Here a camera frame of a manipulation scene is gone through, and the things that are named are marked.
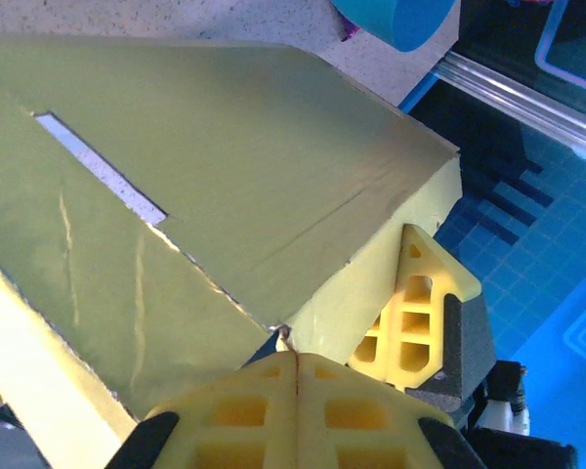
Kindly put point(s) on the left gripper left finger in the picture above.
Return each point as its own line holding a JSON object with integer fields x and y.
{"x": 234, "y": 415}

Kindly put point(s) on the yellow and white paper box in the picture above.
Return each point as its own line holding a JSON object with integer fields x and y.
{"x": 224, "y": 146}

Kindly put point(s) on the blue plastic goblet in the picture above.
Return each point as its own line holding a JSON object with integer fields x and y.
{"x": 400, "y": 24}

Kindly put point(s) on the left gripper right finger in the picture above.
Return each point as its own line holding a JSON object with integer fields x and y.
{"x": 371, "y": 420}

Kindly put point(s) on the aluminium right side rail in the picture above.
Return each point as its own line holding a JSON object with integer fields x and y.
{"x": 517, "y": 100}

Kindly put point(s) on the purple snack packet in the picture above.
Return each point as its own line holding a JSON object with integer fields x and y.
{"x": 350, "y": 31}

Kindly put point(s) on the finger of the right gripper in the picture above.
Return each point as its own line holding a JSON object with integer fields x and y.
{"x": 415, "y": 317}

